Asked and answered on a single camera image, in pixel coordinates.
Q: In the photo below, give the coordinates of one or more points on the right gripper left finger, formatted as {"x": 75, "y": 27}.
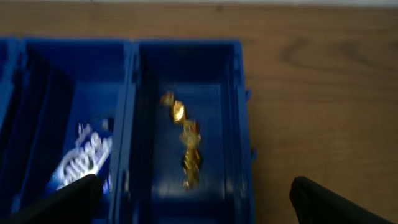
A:
{"x": 68, "y": 202}

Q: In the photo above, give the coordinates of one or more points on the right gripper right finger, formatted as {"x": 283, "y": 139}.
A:
{"x": 320, "y": 205}

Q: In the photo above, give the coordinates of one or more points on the blue candy pack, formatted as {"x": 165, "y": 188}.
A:
{"x": 84, "y": 155}

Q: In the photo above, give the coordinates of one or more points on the blue tray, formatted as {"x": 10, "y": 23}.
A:
{"x": 186, "y": 62}

